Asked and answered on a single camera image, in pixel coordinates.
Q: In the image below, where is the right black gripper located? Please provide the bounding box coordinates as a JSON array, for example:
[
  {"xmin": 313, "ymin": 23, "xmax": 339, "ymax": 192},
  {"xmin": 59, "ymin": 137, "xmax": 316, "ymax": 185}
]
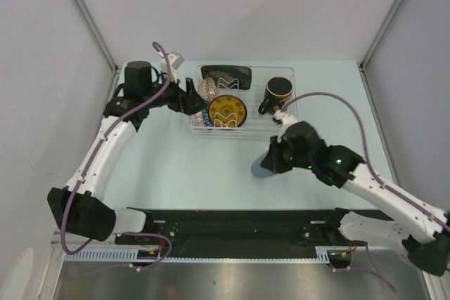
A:
[{"xmin": 262, "ymin": 133, "xmax": 314, "ymax": 174}]

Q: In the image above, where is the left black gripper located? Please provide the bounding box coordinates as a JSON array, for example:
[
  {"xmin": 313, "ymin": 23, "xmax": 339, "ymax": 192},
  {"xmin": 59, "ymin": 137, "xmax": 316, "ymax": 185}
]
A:
[{"xmin": 143, "ymin": 70, "xmax": 209, "ymax": 116}]

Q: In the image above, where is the blue patterned bowl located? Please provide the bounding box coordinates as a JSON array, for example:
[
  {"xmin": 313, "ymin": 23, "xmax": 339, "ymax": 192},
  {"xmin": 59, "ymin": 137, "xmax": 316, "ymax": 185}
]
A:
[{"xmin": 192, "ymin": 108, "xmax": 213, "ymax": 127}]

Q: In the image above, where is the red-white patterned bowl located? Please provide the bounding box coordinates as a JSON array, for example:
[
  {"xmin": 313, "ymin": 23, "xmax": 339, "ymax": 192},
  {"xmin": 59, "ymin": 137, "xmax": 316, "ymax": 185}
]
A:
[{"xmin": 196, "ymin": 77, "xmax": 218, "ymax": 102}]

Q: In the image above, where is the yellow round plate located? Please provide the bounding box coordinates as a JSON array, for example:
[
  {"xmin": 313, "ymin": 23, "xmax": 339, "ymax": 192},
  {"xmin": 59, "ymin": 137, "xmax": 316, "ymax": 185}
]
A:
[{"xmin": 208, "ymin": 95, "xmax": 248, "ymax": 128}]

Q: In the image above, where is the black floral square plate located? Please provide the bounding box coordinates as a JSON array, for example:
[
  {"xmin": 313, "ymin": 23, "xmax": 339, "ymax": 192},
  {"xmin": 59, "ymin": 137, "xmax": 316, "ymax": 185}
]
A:
[{"xmin": 200, "ymin": 65, "xmax": 252, "ymax": 91}]

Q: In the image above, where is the clear wire dish rack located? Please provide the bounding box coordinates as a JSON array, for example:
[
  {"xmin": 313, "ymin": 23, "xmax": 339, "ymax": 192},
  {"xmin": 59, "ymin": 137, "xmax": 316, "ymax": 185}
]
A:
[{"xmin": 188, "ymin": 65, "xmax": 295, "ymax": 139}]

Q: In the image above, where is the light blue cup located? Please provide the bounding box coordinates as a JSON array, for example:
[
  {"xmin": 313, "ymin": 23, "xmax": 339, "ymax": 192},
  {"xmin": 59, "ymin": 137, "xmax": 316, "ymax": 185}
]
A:
[{"xmin": 250, "ymin": 152, "xmax": 274, "ymax": 178}]

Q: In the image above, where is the red black mug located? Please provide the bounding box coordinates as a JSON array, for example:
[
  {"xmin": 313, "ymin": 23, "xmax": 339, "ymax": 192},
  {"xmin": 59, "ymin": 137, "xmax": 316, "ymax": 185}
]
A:
[{"xmin": 257, "ymin": 77, "xmax": 293, "ymax": 115}]

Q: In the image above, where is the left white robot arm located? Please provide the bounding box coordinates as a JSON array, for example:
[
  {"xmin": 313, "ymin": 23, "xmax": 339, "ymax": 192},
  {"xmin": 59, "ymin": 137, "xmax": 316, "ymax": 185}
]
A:
[{"xmin": 47, "ymin": 61, "xmax": 206, "ymax": 244}]

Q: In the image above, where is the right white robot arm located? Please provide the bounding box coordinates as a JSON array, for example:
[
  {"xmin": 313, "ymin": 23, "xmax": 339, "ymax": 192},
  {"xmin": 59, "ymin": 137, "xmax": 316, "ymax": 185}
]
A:
[{"xmin": 251, "ymin": 122, "xmax": 449, "ymax": 276}]

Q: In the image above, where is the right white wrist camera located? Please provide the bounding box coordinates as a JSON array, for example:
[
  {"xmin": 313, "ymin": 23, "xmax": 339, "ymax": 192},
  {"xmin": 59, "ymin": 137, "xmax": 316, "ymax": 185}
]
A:
[{"xmin": 273, "ymin": 110, "xmax": 298, "ymax": 143}]

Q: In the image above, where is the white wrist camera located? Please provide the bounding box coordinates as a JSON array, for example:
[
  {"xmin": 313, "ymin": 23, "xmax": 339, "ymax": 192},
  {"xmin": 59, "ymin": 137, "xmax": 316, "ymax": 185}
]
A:
[
  {"xmin": 273, "ymin": 110, "xmax": 298, "ymax": 143},
  {"xmin": 160, "ymin": 52, "xmax": 184, "ymax": 82}
]

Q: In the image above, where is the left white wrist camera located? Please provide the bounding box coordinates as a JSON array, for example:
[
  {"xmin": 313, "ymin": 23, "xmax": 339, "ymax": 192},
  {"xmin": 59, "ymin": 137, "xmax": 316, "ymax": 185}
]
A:
[{"xmin": 160, "ymin": 52, "xmax": 184, "ymax": 82}]

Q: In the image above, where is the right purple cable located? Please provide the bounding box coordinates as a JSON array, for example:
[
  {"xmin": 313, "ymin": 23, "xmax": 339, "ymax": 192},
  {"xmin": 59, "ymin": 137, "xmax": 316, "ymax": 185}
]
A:
[{"xmin": 279, "ymin": 91, "xmax": 450, "ymax": 294}]

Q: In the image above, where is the purple cable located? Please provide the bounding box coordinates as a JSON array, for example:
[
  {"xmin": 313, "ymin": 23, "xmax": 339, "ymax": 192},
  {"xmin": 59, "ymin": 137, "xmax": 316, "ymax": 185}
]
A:
[
  {"xmin": 60, "ymin": 41, "xmax": 179, "ymax": 278},
  {"xmin": 279, "ymin": 91, "xmax": 450, "ymax": 294}
]

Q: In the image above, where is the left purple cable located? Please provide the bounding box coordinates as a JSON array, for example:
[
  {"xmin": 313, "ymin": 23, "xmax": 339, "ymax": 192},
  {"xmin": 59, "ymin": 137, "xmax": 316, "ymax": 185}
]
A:
[{"xmin": 60, "ymin": 41, "xmax": 179, "ymax": 278}]

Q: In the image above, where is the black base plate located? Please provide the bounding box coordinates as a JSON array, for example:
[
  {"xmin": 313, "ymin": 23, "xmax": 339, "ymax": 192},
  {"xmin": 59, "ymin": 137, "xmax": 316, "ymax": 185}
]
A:
[{"xmin": 115, "ymin": 210, "xmax": 364, "ymax": 259}]

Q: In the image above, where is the grey cable duct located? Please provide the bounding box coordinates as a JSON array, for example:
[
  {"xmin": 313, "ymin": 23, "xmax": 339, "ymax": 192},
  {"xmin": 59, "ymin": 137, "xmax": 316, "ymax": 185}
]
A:
[{"xmin": 65, "ymin": 247, "xmax": 350, "ymax": 264}]

